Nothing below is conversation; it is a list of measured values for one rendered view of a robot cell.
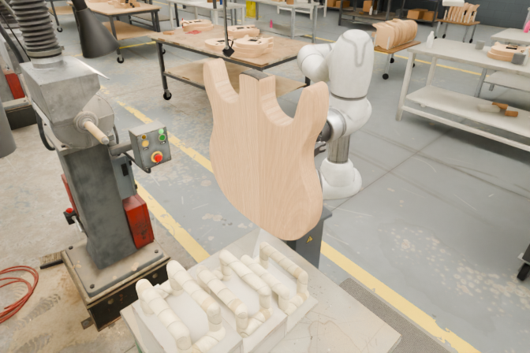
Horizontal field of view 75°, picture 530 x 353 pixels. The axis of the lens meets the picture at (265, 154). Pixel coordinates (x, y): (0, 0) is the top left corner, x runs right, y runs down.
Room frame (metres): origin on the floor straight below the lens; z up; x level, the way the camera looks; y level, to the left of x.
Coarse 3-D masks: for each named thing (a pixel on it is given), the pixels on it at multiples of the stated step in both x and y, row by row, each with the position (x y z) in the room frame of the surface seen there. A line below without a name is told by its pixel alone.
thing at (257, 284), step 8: (224, 256) 0.70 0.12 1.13; (232, 256) 0.70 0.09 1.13; (232, 264) 0.67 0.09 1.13; (240, 264) 0.67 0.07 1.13; (240, 272) 0.65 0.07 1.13; (248, 272) 0.64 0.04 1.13; (248, 280) 0.62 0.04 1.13; (256, 280) 0.61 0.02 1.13; (256, 288) 0.60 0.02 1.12; (264, 288) 0.59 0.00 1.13
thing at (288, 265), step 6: (264, 246) 0.81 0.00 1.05; (270, 246) 0.81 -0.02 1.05; (264, 252) 0.80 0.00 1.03; (270, 252) 0.79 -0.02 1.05; (276, 252) 0.79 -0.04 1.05; (276, 258) 0.77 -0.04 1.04; (282, 258) 0.76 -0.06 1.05; (288, 258) 0.76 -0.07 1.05; (282, 264) 0.75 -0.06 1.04; (288, 264) 0.74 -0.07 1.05; (294, 264) 0.74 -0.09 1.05; (288, 270) 0.73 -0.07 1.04; (294, 270) 0.72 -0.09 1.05; (300, 270) 0.71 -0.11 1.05; (294, 276) 0.71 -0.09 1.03; (300, 276) 0.70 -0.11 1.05; (306, 276) 0.70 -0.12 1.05
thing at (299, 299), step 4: (304, 292) 0.69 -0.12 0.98; (308, 292) 0.70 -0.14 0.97; (296, 296) 0.68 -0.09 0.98; (300, 296) 0.68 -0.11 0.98; (304, 296) 0.68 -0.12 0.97; (308, 296) 0.69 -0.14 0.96; (292, 300) 0.66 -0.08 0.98; (296, 300) 0.66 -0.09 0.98; (300, 300) 0.67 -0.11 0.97; (304, 300) 0.68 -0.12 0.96; (292, 304) 0.65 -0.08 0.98; (296, 304) 0.65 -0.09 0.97; (300, 304) 0.66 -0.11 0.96; (288, 308) 0.64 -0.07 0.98; (292, 308) 0.64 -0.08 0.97; (296, 308) 0.65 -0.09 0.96; (284, 312) 0.63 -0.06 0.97; (288, 312) 0.63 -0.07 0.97; (292, 312) 0.64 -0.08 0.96; (288, 316) 0.63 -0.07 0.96
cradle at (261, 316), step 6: (258, 312) 0.57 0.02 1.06; (264, 312) 0.57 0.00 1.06; (270, 312) 0.57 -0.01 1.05; (252, 318) 0.55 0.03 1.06; (258, 318) 0.55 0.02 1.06; (264, 318) 0.56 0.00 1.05; (252, 324) 0.54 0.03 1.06; (258, 324) 0.54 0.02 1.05; (246, 330) 0.52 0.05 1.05; (252, 330) 0.53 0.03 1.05; (246, 336) 0.51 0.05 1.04
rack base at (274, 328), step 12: (240, 288) 0.67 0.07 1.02; (252, 288) 0.67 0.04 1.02; (216, 300) 0.63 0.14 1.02; (252, 300) 0.63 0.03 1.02; (228, 312) 0.60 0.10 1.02; (252, 312) 0.60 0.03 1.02; (276, 312) 0.60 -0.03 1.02; (264, 324) 0.56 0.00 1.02; (276, 324) 0.56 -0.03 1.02; (252, 336) 0.53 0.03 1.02; (264, 336) 0.53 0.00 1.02; (276, 336) 0.55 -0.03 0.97; (252, 348) 0.49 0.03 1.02; (264, 348) 0.52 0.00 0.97
